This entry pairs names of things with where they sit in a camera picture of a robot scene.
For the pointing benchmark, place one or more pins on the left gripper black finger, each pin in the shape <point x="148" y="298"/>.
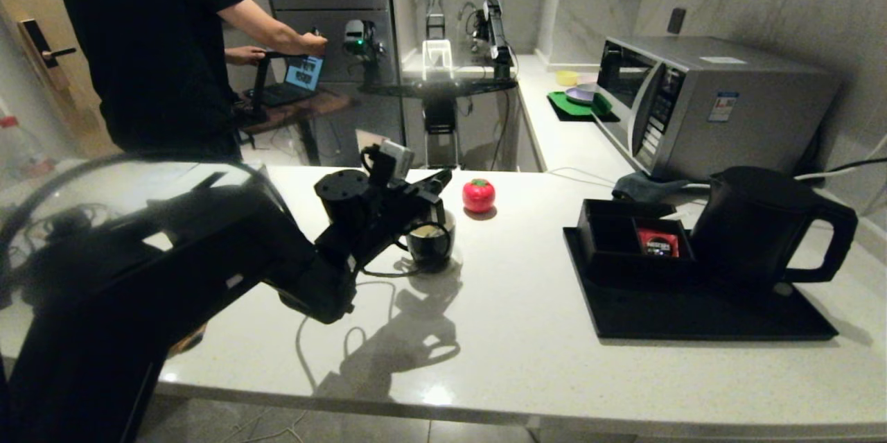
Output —
<point x="431" y="199"/>
<point x="436" y="178"/>

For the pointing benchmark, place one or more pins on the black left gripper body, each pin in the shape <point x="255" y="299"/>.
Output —
<point x="388" y="221"/>

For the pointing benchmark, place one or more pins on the black electric kettle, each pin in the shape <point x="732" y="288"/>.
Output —
<point x="752" y="228"/>

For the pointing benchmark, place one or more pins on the clear bottle red cap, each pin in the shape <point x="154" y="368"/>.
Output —
<point x="21" y="148"/>

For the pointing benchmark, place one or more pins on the robot arm green light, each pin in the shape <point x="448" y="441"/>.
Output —
<point x="357" y="36"/>

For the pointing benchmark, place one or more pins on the black white robot arm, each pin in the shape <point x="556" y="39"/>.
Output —
<point x="493" y="34"/>

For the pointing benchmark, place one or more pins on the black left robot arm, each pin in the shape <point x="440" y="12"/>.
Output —
<point x="138" y="276"/>

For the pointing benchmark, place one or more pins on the red tomato-shaped timer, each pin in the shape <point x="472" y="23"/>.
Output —
<point x="478" y="195"/>

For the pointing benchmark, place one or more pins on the black mug white inside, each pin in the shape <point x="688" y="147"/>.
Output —
<point x="433" y="249"/>

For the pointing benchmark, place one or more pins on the QR code sign stand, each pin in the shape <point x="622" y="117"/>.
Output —
<point x="371" y="138"/>

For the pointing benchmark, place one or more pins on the robot torso column lit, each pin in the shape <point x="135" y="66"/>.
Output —
<point x="438" y="57"/>

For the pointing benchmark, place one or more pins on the brown wooden desk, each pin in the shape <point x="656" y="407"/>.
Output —
<point x="312" y="109"/>

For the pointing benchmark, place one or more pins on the green silicone mat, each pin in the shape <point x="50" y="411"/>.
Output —
<point x="568" y="107"/>

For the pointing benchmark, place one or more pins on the yellow bowl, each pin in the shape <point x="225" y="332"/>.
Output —
<point x="567" y="77"/>

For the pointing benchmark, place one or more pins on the open black laptop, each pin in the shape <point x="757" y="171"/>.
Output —
<point x="305" y="75"/>

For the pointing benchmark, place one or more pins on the chrome kitchen faucet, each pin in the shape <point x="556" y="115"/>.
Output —
<point x="466" y="13"/>

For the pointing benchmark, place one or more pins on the black compartment organizer box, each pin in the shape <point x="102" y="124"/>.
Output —
<point x="610" y="242"/>

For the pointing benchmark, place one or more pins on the red coffee sachet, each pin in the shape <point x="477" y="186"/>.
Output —
<point x="660" y="243"/>

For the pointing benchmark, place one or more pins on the orange crumpled cloth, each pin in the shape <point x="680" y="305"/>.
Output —
<point x="187" y="340"/>

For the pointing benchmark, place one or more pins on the black rectangular tray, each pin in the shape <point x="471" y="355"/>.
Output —
<point x="658" y="311"/>

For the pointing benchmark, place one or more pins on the person in black shirt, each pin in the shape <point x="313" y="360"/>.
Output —
<point x="145" y="48"/>

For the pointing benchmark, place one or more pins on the silver microwave oven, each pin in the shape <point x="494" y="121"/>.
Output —
<point x="734" y="134"/>

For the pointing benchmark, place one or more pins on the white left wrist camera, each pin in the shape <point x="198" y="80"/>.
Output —
<point x="391" y="160"/>

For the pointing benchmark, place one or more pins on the black wall socket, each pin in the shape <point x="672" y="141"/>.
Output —
<point x="677" y="20"/>

